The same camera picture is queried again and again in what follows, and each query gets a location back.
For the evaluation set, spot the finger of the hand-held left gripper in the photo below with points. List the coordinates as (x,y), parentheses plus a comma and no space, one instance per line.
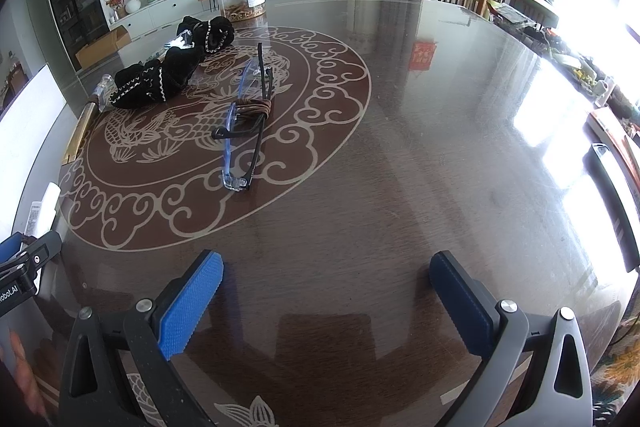
(42,249)
(11,249)

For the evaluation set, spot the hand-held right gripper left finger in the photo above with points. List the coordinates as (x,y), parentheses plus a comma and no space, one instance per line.
(192,302)

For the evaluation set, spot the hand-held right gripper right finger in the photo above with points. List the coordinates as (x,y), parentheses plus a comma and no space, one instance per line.
(465,302)

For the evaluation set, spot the white labelled tube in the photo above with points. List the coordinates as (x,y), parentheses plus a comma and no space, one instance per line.
(47,207)

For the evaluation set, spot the white cardboard box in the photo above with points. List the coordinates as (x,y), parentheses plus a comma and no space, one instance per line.
(25,132)

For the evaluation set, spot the gold cosmetic tube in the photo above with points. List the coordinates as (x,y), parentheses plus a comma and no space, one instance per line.
(77,132)

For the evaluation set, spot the black framed glasses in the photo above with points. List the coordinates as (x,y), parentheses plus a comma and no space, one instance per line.
(231,182)

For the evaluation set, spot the black knit sock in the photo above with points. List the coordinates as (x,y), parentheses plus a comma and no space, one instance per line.
(210,32)
(150,79)

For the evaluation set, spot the person's left hand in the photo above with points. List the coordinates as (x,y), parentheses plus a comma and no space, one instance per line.
(27,372)

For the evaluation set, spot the brown cardboard box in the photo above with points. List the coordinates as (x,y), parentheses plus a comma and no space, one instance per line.
(100,49)

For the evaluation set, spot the clear plastic packet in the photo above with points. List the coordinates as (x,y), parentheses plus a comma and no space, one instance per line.
(182,41)

